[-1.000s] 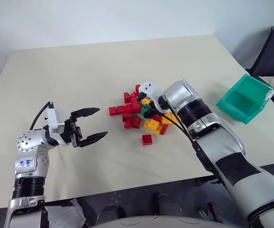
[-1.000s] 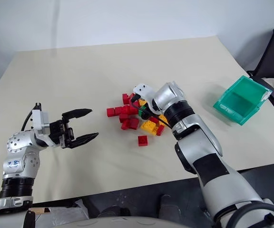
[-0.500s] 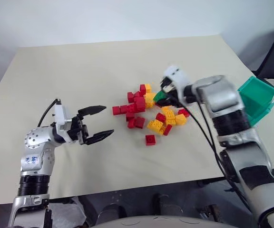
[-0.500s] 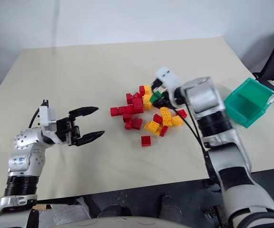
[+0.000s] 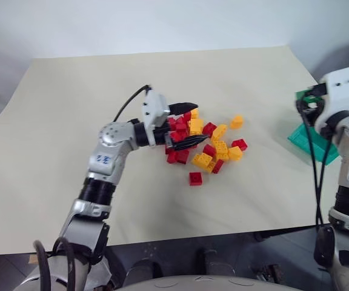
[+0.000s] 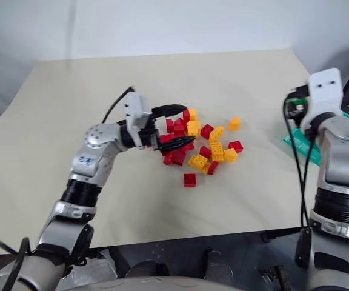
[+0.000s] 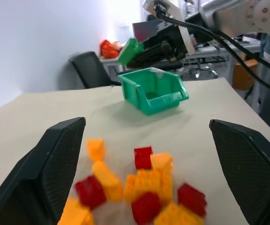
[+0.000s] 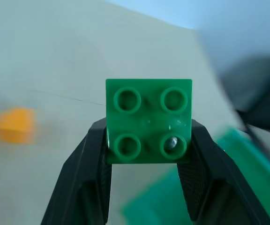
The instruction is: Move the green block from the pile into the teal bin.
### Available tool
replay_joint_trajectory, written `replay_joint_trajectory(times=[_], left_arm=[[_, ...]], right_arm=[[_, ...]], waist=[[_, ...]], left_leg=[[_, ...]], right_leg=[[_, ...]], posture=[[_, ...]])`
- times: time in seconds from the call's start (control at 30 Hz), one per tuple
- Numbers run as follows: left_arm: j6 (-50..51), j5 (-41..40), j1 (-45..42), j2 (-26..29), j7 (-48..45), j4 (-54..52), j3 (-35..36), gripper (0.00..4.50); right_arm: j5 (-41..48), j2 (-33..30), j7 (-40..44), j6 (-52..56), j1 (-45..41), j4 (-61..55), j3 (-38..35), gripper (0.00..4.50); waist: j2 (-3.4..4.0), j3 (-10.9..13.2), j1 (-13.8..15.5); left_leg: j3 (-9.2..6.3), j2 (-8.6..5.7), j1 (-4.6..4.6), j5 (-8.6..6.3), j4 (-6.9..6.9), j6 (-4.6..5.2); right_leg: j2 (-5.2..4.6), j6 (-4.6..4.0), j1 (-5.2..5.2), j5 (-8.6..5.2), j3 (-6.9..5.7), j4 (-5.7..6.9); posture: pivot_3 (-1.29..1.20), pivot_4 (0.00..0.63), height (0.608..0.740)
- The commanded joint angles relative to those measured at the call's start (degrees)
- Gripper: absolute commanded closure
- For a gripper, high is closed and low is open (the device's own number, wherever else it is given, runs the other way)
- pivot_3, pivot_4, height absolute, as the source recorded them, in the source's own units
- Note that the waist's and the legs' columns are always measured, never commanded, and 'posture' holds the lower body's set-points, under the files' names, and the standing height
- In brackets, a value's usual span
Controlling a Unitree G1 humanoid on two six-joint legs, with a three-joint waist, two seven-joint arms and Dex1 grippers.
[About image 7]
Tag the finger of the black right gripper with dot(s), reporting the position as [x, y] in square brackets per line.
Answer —
[155, 49]
[149, 62]

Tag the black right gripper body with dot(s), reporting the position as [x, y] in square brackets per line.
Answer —
[166, 37]

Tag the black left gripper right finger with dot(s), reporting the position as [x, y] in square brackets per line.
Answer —
[249, 173]

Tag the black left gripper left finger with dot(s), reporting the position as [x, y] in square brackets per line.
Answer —
[32, 178]

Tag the green toy block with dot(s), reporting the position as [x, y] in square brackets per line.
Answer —
[130, 50]

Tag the teal plastic bin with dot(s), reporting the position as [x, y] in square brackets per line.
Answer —
[153, 93]

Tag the small orange toy block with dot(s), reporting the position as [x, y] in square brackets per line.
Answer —
[96, 148]
[162, 161]

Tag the long orange toy block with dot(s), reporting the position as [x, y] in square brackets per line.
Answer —
[108, 181]

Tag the small red toy block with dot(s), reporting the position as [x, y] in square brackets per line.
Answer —
[143, 158]

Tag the large orange toy block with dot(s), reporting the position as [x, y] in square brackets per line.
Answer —
[146, 184]

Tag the black computer monitor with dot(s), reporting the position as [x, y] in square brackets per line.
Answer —
[197, 32]

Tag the red orange bag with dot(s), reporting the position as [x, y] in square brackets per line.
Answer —
[108, 49]

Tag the office chair star base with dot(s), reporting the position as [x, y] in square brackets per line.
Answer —
[198, 71]

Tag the black office chair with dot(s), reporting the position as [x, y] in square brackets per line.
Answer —
[90, 70]

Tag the orange cardboard box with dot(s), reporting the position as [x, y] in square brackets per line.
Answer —
[244, 75]

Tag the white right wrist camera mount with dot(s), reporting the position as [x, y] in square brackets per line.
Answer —
[176, 16]

